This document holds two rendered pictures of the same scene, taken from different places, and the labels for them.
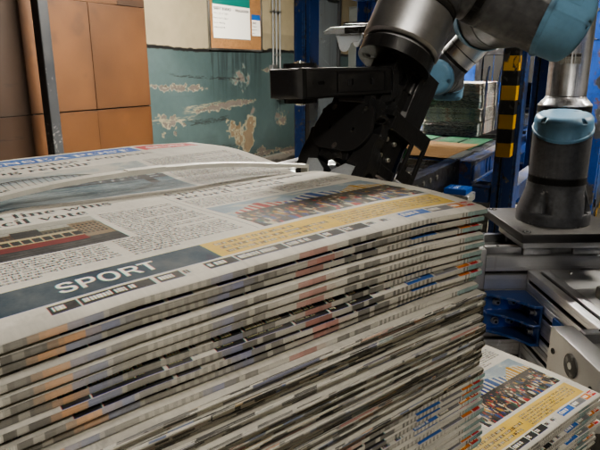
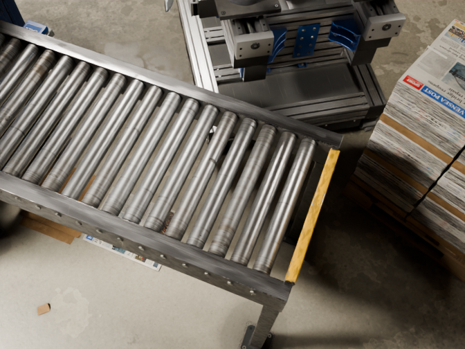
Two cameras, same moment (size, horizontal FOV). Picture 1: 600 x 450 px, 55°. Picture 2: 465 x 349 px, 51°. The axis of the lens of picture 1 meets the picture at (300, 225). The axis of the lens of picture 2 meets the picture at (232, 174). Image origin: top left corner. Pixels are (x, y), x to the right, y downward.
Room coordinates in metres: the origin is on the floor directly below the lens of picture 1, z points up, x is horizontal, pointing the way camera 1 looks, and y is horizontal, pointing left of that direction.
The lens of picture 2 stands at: (1.52, 0.83, 2.05)
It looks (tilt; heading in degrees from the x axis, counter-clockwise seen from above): 62 degrees down; 257
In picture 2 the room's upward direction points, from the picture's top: 3 degrees clockwise
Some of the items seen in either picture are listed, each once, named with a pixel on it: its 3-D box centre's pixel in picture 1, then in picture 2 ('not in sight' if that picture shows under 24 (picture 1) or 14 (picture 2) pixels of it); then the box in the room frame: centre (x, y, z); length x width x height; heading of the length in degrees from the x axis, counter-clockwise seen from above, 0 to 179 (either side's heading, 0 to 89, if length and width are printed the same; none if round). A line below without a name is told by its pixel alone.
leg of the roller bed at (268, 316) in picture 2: not in sight; (263, 325); (1.31, 0.52, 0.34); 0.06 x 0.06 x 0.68; 59
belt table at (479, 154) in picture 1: (421, 154); not in sight; (2.60, -0.56, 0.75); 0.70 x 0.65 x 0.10; 149
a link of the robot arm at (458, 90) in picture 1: (446, 77); not in sight; (1.42, -0.35, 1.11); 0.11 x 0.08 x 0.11; 156
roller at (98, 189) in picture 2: not in sight; (124, 145); (1.68, 0.01, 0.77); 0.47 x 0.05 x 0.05; 59
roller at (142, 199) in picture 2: not in sight; (163, 158); (1.57, 0.07, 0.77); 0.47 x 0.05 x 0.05; 59
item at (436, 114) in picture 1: (461, 106); not in sight; (3.09, -0.85, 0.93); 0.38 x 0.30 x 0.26; 149
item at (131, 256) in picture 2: not in sight; (134, 227); (1.76, -0.05, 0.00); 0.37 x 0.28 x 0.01; 149
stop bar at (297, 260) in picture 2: not in sight; (314, 212); (1.17, 0.33, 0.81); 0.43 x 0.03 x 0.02; 59
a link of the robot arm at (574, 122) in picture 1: (561, 142); not in sight; (1.21, -0.55, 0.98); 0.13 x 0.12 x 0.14; 156
